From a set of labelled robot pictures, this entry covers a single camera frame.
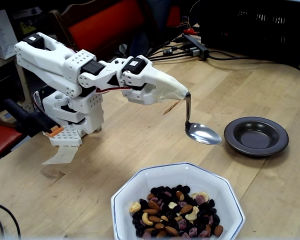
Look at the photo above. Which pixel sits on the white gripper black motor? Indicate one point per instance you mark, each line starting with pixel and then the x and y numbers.
pixel 151 82

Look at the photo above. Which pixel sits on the bent metal spoon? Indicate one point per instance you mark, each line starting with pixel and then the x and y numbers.
pixel 202 135

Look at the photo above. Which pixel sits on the nuts and dried fruit mix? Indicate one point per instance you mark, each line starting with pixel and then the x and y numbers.
pixel 175 215

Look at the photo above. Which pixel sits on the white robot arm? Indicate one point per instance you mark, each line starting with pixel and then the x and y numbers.
pixel 52 52

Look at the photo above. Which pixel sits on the white octagonal bowl blue rim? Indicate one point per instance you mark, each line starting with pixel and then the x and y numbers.
pixel 140 185

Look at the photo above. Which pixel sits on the dark brown plate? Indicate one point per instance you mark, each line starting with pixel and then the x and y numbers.
pixel 255 137

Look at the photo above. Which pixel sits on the beige masking tape wrap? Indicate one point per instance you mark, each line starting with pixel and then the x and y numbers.
pixel 172 87

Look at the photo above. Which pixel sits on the small circuit board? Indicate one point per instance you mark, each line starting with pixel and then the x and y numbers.
pixel 168 51

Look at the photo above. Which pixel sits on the dark blue fabric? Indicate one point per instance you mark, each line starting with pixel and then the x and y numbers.
pixel 140 45

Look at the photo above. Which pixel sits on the grey USB hub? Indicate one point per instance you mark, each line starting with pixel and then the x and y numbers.
pixel 197 47

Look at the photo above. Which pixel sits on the red cushioned wooden chair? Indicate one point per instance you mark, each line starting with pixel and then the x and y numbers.
pixel 102 25

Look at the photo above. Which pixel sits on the beige tape sheet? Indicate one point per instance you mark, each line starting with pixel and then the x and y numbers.
pixel 62 155

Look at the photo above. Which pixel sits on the black plastic crate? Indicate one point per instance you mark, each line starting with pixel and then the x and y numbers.
pixel 252 30

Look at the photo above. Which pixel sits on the black clamp orange pad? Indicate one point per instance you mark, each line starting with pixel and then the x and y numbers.
pixel 35 122

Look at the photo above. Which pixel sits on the light wooden shelf unit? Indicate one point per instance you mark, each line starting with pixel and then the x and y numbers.
pixel 20 82

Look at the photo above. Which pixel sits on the yellow green package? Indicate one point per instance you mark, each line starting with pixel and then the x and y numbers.
pixel 27 27

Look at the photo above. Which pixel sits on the white cardboard box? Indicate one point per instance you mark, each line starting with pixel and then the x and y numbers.
pixel 2 35

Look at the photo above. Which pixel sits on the red seat cushion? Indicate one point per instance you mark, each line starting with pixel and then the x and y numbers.
pixel 2 140

